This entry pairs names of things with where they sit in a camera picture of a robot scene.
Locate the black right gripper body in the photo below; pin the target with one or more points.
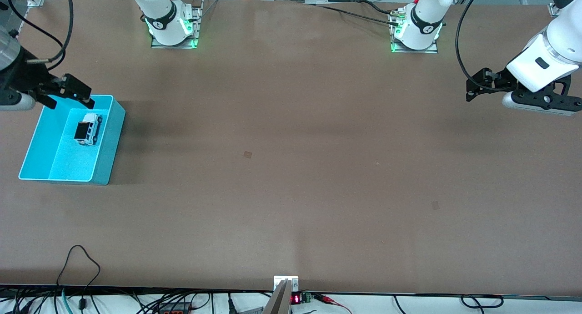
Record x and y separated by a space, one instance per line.
28 78

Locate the white jeep toy black roof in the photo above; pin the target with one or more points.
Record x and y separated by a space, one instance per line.
93 127

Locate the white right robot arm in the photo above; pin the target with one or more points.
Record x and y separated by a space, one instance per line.
159 7

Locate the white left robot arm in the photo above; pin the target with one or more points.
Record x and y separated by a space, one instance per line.
527 73

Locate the turquoise plastic bin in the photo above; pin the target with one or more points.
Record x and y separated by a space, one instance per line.
68 164

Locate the orange connector block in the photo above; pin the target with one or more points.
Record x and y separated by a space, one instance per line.
175 309

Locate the red clip lead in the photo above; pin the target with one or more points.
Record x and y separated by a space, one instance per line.
329 300

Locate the red LED display module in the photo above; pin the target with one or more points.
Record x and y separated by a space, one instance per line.
296 299

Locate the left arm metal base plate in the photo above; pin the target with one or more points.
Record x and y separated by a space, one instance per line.
418 51

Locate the metal corner bracket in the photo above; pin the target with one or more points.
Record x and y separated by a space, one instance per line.
36 1
554 9

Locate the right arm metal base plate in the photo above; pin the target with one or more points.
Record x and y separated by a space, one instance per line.
198 27

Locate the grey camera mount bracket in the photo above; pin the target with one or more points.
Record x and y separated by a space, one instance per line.
282 296

